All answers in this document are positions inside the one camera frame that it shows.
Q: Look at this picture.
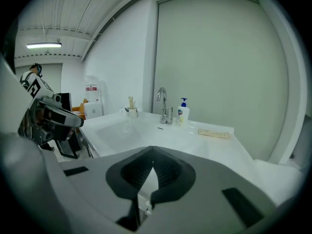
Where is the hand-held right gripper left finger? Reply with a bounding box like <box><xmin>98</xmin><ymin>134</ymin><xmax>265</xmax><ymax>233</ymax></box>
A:
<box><xmin>52</xmin><ymin>145</ymin><xmax>154</xmax><ymax>234</ymax></box>

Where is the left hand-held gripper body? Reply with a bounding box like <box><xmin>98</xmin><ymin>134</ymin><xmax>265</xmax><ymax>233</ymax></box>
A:
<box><xmin>18</xmin><ymin>78</ymin><xmax>73</xmax><ymax>145</ymax></box>

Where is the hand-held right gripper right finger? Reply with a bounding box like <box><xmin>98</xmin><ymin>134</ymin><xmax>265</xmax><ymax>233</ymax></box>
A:
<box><xmin>140</xmin><ymin>145</ymin><xmax>278</xmax><ymax>234</ymax></box>

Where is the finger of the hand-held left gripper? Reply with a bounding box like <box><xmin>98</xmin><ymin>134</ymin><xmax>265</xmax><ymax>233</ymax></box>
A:
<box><xmin>36</xmin><ymin>100</ymin><xmax>85</xmax><ymax>128</ymax></box>
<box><xmin>42</xmin><ymin>126</ymin><xmax>74</xmax><ymax>141</ymax></box>

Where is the orange seat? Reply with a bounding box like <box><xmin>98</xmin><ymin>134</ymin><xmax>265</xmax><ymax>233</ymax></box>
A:
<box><xmin>71</xmin><ymin>98</ymin><xmax>89</xmax><ymax>120</ymax></box>

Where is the ceiling tube light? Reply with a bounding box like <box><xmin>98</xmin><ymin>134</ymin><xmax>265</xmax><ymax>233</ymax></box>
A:
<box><xmin>26</xmin><ymin>41</ymin><xmax>62</xmax><ymax>50</ymax></box>

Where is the white washbasin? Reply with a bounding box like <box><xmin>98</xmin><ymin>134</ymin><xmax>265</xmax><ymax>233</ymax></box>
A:
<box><xmin>79</xmin><ymin>110</ymin><xmax>264</xmax><ymax>180</ymax></box>

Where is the white pump soap bottle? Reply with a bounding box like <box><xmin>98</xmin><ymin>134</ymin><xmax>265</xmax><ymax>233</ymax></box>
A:
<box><xmin>175</xmin><ymin>97</ymin><xmax>191</xmax><ymax>129</ymax></box>

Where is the chrome faucet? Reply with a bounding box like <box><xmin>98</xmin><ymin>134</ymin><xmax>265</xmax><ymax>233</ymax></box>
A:
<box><xmin>156</xmin><ymin>87</ymin><xmax>174</xmax><ymax>125</ymax></box>

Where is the large grey blind window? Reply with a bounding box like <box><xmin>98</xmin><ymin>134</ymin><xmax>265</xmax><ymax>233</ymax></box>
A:
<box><xmin>153</xmin><ymin>0</ymin><xmax>291</xmax><ymax>165</ymax></box>

